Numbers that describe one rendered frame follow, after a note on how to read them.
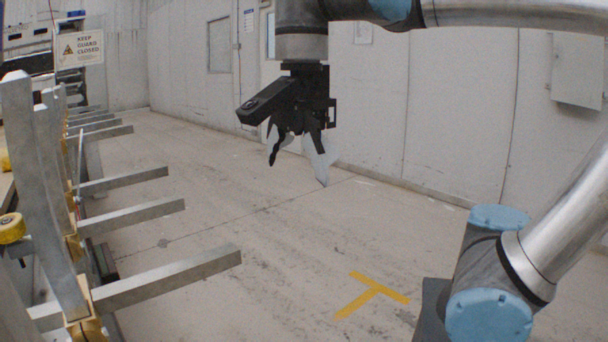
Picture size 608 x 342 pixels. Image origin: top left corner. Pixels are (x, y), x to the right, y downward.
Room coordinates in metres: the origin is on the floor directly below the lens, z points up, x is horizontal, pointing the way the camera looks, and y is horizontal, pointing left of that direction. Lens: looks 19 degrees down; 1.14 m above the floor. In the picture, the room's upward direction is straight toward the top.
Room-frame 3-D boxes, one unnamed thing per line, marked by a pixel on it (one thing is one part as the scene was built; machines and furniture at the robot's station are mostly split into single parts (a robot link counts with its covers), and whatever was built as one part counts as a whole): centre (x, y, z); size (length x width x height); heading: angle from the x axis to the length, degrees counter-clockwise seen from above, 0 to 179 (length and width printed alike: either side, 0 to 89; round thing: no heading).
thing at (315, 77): (0.56, 0.00, 1.08); 0.09 x 0.08 x 0.12; 132
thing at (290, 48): (0.56, 0.01, 1.16); 0.10 x 0.09 x 0.05; 42
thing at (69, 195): (0.63, 0.64, 0.85); 0.13 x 0.06 x 0.05; 41
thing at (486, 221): (0.50, -0.41, 0.79); 0.17 x 0.15 x 0.18; 150
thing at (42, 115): (0.43, 0.46, 0.87); 0.03 x 0.03 x 0.48; 41
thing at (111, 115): (1.23, 1.12, 0.95); 0.50 x 0.04 x 0.04; 131
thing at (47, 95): (0.62, 0.63, 0.90); 0.03 x 0.03 x 0.48; 41
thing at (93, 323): (0.26, 0.31, 0.84); 0.13 x 0.06 x 0.05; 41
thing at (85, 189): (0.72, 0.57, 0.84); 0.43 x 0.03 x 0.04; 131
